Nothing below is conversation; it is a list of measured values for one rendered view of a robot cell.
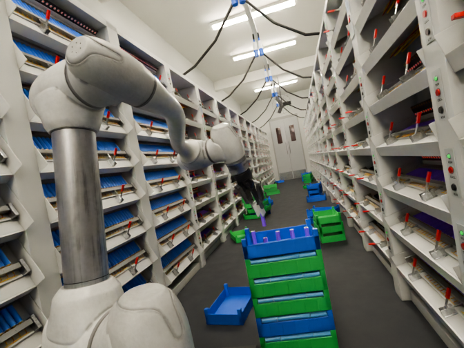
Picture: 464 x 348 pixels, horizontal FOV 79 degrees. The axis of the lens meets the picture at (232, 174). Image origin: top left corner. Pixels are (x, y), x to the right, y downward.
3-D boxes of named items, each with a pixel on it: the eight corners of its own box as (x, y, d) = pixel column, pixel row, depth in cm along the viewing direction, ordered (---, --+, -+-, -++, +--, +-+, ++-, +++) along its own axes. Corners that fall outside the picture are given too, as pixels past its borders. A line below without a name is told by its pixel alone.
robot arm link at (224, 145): (248, 149, 118) (221, 158, 123) (233, 115, 112) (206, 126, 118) (242, 160, 109) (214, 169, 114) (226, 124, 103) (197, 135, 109)
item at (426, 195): (459, 228, 73) (432, 181, 73) (387, 195, 132) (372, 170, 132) (546, 193, 68) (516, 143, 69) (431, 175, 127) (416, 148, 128)
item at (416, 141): (447, 156, 72) (420, 110, 73) (380, 155, 131) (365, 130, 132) (534, 116, 68) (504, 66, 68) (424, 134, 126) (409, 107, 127)
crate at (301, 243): (244, 259, 111) (241, 240, 111) (247, 244, 131) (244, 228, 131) (321, 248, 108) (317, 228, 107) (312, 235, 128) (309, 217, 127)
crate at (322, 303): (255, 318, 112) (251, 299, 112) (257, 294, 132) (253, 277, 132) (332, 309, 108) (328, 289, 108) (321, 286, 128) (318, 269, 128)
